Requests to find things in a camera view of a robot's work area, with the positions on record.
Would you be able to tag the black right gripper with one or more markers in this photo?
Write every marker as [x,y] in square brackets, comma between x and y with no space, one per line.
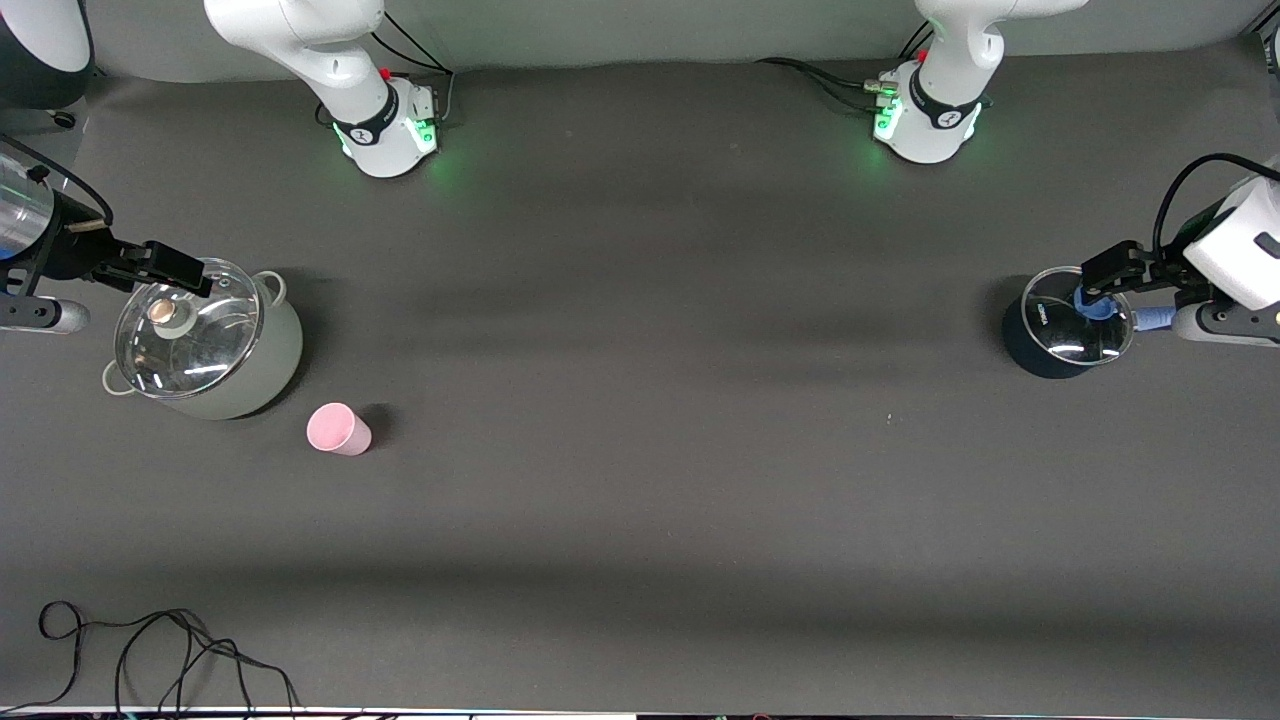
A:
[68,251]

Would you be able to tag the glass lid blue knob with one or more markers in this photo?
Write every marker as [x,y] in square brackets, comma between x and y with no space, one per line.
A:
[1065,335]

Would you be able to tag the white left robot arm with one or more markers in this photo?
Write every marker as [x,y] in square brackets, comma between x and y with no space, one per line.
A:
[940,110]

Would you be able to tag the black caster wheel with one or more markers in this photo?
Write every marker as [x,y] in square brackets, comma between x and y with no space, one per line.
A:
[64,120]

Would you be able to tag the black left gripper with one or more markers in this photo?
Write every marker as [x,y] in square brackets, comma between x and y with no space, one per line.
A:
[1166,266]

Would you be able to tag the pink plastic cup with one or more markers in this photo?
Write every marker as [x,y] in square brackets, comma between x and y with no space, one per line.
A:
[335,428]

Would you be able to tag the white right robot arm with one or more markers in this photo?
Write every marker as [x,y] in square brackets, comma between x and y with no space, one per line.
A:
[330,60]

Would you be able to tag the pale green stockpot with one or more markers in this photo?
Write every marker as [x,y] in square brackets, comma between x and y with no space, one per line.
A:
[270,370]

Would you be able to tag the dark grey table mat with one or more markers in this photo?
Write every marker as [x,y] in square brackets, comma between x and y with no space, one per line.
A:
[640,450]

